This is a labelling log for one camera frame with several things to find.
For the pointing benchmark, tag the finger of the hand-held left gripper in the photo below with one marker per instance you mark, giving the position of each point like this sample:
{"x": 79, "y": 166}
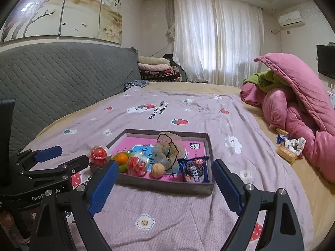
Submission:
{"x": 48, "y": 153}
{"x": 76, "y": 162}

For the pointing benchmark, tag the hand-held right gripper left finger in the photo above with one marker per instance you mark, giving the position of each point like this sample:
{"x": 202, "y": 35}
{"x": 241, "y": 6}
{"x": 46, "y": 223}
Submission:
{"x": 103, "y": 185}

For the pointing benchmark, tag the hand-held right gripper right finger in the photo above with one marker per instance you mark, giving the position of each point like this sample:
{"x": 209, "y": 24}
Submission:
{"x": 227, "y": 185}

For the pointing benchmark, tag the red white toy egg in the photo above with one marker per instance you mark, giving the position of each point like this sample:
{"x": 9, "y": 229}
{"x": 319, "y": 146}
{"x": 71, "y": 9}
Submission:
{"x": 98, "y": 153}

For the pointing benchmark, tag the mandarin orange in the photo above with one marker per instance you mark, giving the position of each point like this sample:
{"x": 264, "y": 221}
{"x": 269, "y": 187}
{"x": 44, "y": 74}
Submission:
{"x": 121, "y": 158}

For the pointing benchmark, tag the blue cookie packet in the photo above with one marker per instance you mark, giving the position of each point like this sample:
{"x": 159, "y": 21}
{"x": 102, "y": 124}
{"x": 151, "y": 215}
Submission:
{"x": 195, "y": 172}

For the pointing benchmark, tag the red snack bag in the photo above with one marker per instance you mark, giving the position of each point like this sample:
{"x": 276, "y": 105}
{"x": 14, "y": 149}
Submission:
{"x": 137, "y": 166}

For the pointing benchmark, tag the walnut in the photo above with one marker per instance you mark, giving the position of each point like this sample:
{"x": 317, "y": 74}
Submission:
{"x": 157, "y": 171}

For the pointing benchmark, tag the grey shallow cardboard box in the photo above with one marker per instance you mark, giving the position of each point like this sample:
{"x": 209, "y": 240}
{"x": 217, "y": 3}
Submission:
{"x": 170, "y": 187}

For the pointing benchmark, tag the beige mesh bath pouf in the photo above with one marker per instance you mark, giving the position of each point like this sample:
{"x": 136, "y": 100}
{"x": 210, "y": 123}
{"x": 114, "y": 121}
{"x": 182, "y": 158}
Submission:
{"x": 167, "y": 151}

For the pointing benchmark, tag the blue booklet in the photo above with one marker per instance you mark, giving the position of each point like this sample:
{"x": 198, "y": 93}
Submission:
{"x": 141, "y": 150}

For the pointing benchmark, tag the strawberry printed lilac blanket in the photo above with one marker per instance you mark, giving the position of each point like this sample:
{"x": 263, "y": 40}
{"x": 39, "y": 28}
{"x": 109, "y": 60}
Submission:
{"x": 170, "y": 214}

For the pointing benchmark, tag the blue candy wrapper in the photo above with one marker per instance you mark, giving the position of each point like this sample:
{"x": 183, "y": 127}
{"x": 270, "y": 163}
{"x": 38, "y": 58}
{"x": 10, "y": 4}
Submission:
{"x": 281, "y": 139}

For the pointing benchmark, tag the grey pillow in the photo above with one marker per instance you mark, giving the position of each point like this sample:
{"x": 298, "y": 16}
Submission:
{"x": 65, "y": 83}

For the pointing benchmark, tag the small yellow snack packet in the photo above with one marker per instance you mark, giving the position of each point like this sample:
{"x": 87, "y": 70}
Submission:
{"x": 282, "y": 131}

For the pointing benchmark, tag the blue patterned cloth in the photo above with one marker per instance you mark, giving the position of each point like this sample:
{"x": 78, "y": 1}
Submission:
{"x": 136, "y": 84}

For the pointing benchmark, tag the green blanket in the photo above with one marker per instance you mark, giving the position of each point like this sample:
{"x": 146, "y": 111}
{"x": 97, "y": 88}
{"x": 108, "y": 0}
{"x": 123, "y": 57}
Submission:
{"x": 267, "y": 79}

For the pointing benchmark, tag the folded blankets stack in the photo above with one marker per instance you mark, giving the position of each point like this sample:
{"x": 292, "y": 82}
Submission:
{"x": 159, "y": 76}

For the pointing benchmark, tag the pink quilt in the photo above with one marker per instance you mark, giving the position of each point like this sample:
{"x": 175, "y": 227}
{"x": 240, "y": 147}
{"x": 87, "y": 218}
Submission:
{"x": 295, "y": 83}

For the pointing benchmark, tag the pink folded blanket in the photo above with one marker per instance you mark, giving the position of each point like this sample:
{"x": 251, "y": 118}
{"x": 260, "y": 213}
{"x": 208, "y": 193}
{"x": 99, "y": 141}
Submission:
{"x": 154, "y": 67}

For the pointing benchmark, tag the cream folded blanket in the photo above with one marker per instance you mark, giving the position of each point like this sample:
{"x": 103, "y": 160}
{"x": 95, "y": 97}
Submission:
{"x": 153, "y": 60}

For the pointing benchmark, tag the white cabinet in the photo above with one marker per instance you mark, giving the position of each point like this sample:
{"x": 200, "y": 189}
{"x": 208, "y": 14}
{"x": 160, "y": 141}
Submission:
{"x": 331, "y": 91}

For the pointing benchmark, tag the dark clothing pile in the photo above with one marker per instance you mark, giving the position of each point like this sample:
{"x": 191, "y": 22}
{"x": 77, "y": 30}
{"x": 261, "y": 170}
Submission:
{"x": 168, "y": 56}

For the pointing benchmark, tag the white sheer curtain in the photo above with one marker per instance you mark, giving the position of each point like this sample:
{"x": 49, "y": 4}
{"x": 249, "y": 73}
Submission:
{"x": 217, "y": 44}

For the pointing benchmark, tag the black television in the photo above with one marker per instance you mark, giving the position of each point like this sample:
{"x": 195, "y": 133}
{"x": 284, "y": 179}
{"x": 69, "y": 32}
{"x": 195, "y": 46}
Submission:
{"x": 327, "y": 61}

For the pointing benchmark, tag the white air conditioner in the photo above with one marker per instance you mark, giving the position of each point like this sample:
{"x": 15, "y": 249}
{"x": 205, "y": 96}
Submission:
{"x": 291, "y": 18}

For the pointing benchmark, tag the floral wall painting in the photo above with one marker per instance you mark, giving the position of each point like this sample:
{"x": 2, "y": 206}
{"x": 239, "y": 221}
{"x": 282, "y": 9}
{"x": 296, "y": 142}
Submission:
{"x": 78, "y": 13}

